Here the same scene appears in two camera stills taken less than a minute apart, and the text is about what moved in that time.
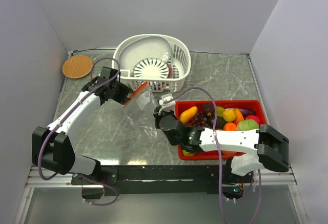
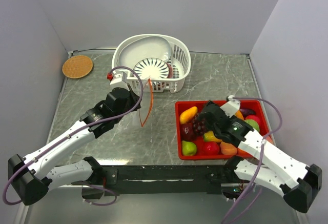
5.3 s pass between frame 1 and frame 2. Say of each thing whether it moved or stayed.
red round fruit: stayed
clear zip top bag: moved
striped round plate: stayed
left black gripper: moved
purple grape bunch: stayed
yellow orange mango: stayed
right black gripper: moved
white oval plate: stayed
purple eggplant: stayed
